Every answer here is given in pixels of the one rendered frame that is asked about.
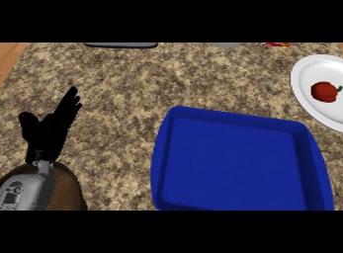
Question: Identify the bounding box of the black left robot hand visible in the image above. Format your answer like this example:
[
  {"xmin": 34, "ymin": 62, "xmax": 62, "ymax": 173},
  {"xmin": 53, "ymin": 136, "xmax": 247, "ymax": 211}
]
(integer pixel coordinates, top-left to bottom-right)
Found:
[{"xmin": 18, "ymin": 86, "xmax": 83, "ymax": 166}]

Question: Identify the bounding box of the blue tray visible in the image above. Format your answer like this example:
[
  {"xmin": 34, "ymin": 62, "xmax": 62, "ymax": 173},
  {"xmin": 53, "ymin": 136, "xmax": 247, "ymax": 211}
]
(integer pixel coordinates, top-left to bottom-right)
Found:
[{"xmin": 151, "ymin": 105, "xmax": 336, "ymax": 211}]

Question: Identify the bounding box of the white plate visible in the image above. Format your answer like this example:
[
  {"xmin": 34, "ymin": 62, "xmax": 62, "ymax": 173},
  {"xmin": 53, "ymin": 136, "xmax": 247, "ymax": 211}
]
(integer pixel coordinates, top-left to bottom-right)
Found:
[{"xmin": 288, "ymin": 54, "xmax": 343, "ymax": 135}]

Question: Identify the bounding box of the red bell pepper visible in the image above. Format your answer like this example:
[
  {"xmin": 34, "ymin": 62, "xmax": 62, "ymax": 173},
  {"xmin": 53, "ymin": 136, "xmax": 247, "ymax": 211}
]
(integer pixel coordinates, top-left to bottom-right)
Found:
[{"xmin": 309, "ymin": 81, "xmax": 343, "ymax": 104}]

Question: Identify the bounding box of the dark grey flat object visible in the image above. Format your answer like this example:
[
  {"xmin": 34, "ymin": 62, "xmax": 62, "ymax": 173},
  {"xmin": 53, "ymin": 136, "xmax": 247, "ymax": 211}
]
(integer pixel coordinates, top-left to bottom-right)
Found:
[{"xmin": 83, "ymin": 42, "xmax": 160, "ymax": 49}]

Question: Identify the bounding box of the grey round object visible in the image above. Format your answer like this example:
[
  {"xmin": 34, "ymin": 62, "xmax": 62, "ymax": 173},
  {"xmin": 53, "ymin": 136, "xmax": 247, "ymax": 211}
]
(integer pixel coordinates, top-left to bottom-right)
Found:
[{"xmin": 210, "ymin": 42, "xmax": 244, "ymax": 49}]

